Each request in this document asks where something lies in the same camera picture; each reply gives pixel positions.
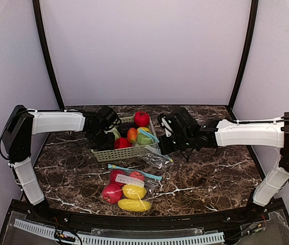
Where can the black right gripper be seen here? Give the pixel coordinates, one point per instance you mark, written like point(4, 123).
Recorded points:
point(168, 145)

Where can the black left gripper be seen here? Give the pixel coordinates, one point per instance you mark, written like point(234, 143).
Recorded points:
point(104, 142)

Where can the small clear zip bag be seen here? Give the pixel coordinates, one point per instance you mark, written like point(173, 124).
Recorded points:
point(153, 155)

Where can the orange pepper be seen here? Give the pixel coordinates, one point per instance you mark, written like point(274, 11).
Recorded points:
point(132, 135)

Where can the pink-red wrinkled fruit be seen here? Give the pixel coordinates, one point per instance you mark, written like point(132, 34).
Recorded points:
point(113, 175)

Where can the red apple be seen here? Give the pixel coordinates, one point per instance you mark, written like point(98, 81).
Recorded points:
point(112, 193)

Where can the yellow lemon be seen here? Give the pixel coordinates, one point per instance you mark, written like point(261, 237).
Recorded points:
point(134, 192)

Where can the large clear zip bag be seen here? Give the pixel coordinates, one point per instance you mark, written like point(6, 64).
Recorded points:
point(151, 183)

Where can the yellow wrinkled banana-like fruit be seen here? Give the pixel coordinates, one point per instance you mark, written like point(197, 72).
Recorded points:
point(134, 205)

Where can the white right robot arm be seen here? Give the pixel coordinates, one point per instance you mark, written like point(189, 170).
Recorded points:
point(183, 132)

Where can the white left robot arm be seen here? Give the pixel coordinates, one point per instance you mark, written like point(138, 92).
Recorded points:
point(25, 125)

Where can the white cabbage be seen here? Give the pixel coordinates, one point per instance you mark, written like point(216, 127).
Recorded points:
point(115, 132)

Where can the red bell pepper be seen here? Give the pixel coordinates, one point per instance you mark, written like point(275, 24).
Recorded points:
point(122, 143)

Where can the dark eggplant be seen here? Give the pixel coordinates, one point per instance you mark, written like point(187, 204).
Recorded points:
point(123, 128)

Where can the green apple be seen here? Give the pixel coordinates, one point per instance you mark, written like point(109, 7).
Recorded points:
point(144, 139)

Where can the small yellow fruit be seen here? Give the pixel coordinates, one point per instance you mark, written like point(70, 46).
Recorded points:
point(143, 129)

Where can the white slotted cable duct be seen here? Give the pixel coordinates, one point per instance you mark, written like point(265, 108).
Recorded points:
point(106, 236)

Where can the black table front rail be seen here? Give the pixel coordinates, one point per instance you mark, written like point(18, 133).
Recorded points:
point(227, 221)

